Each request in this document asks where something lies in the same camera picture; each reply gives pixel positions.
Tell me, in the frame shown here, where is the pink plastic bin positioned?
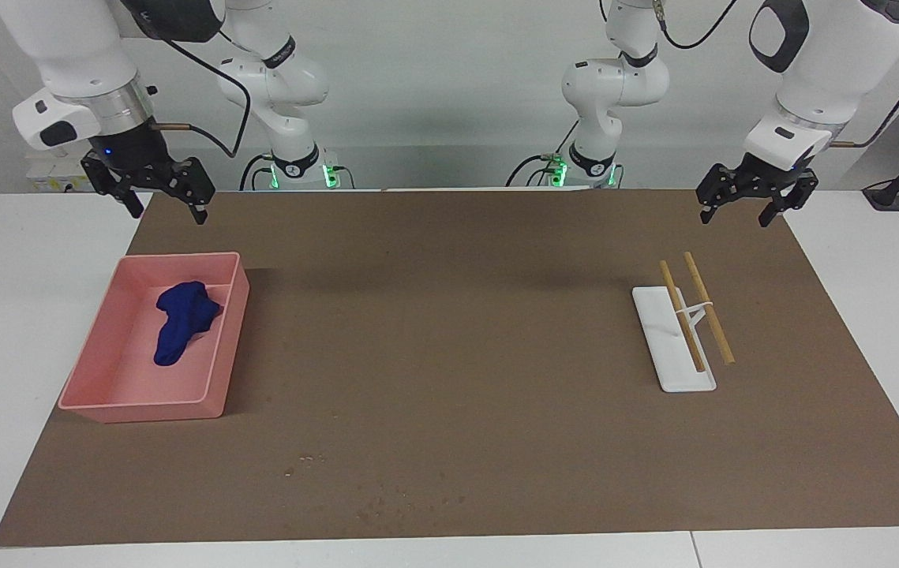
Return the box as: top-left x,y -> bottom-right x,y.
58,252 -> 250,424

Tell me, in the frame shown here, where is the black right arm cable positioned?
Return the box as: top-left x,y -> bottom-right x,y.
157,32 -> 253,159

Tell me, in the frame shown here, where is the black base cable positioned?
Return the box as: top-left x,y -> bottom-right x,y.
506,118 -> 580,188
240,154 -> 275,191

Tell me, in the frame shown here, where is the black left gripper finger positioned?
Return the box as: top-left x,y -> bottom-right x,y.
695,163 -> 744,226
757,170 -> 820,229

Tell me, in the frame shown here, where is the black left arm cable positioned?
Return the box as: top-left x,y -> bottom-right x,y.
657,0 -> 899,148

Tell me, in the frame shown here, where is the white power socket box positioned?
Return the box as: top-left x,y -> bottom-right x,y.
26,155 -> 112,192

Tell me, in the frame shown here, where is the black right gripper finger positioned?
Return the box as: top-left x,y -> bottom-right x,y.
80,152 -> 146,220
167,157 -> 218,226

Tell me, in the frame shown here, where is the brown table mat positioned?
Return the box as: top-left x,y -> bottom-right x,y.
0,188 -> 899,548

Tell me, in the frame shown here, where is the white rack with wooden rods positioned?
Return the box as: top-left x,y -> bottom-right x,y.
632,251 -> 736,393

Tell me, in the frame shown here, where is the blue towel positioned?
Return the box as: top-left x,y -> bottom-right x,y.
153,281 -> 223,367

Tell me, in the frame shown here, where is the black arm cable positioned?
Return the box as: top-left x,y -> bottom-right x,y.
657,0 -> 899,148
157,32 -> 253,159

